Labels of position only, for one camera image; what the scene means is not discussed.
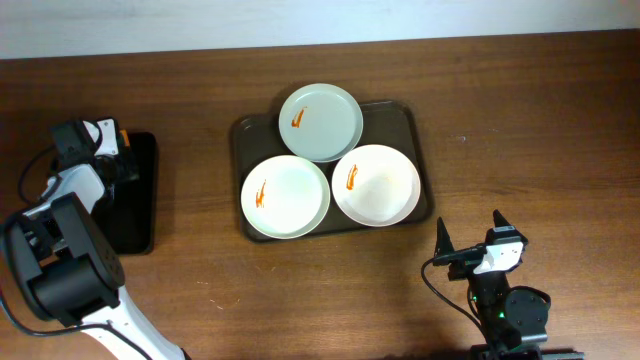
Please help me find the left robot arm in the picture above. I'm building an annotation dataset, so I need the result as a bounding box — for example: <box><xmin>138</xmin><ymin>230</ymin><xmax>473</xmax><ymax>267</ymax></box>
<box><xmin>1</xmin><ymin>144</ymin><xmax>188</xmax><ymax>359</ymax></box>

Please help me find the black rectangular tray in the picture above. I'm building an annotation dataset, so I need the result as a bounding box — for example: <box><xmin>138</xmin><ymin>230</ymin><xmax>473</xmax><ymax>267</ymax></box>
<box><xmin>91</xmin><ymin>132</ymin><xmax>158</xmax><ymax>255</ymax></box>

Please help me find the pale green plate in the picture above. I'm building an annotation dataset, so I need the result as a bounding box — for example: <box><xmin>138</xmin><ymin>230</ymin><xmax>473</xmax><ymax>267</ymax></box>
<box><xmin>278</xmin><ymin>83</ymin><xmax>364</xmax><ymax>163</ymax></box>

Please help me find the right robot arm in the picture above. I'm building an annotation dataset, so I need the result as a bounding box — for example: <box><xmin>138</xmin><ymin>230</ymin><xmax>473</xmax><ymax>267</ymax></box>
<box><xmin>421</xmin><ymin>210</ymin><xmax>585</xmax><ymax>359</ymax></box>

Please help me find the white plate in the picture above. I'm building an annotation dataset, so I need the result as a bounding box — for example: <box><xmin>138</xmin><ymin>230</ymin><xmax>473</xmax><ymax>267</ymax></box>
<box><xmin>331</xmin><ymin>144</ymin><xmax>422</xmax><ymax>227</ymax></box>
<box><xmin>240</xmin><ymin>155</ymin><xmax>331</xmax><ymax>240</ymax></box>

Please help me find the green orange sponge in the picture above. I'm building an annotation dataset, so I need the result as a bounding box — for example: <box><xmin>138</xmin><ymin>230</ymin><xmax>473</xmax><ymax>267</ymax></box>
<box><xmin>119</xmin><ymin>129</ymin><xmax>130</xmax><ymax>148</ymax></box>

